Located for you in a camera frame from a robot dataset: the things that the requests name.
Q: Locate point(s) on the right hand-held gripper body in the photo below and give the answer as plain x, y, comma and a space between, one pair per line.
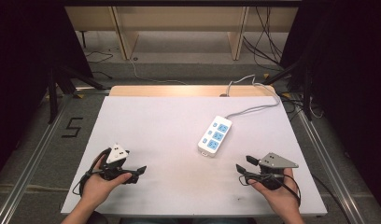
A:
274, 161

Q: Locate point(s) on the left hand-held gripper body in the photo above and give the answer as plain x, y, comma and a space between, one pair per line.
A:
116, 154

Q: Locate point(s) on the white and blue power strip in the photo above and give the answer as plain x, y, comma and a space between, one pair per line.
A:
215, 137

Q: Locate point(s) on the person's left hand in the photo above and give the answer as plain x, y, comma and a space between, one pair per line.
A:
100, 188

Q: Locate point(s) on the person's right hand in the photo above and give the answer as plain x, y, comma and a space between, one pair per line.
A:
280, 196

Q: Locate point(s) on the white table board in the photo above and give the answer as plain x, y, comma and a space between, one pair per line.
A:
166, 149

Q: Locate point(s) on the black metal stand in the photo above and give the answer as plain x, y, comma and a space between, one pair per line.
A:
307, 93
54, 93

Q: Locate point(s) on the wooden table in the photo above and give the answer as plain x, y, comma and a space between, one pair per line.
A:
179, 90

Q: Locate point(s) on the dark curtain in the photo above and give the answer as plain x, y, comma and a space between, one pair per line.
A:
20, 77
350, 77

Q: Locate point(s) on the metal floor rail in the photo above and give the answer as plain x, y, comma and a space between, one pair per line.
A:
30, 161
328, 165

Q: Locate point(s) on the light wooden desk frame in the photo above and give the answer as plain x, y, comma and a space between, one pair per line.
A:
129, 40

